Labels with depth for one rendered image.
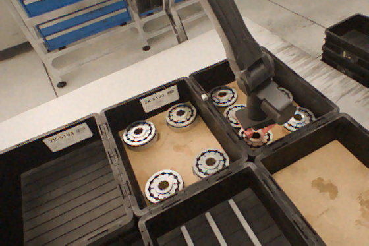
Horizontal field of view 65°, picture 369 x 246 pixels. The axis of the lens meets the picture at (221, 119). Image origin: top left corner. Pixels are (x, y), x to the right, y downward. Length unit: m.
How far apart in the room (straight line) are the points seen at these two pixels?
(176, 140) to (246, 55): 0.42
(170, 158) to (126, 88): 0.59
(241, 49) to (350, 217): 0.48
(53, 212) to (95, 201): 0.11
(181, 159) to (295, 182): 0.33
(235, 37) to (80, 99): 0.99
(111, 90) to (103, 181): 0.59
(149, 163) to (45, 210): 0.30
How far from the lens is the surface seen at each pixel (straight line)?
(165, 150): 0.90
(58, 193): 0.96
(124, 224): 0.70
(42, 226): 0.93
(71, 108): 1.41
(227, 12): 0.56
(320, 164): 0.85
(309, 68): 1.36
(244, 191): 0.79
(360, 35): 2.03
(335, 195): 0.81
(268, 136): 0.85
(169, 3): 1.71
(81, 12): 2.67
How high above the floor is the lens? 1.52
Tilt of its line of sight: 47 degrees down
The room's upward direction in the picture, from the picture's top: 8 degrees counter-clockwise
